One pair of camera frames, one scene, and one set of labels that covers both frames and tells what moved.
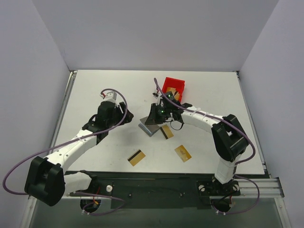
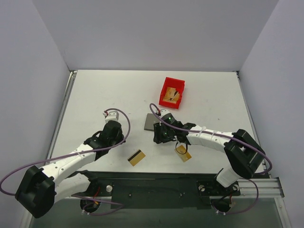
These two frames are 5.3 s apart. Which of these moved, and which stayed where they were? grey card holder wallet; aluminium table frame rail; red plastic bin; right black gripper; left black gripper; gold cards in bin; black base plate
Moved: left black gripper; grey card holder wallet; right black gripper
Stayed: aluminium table frame rail; black base plate; gold cards in bin; red plastic bin
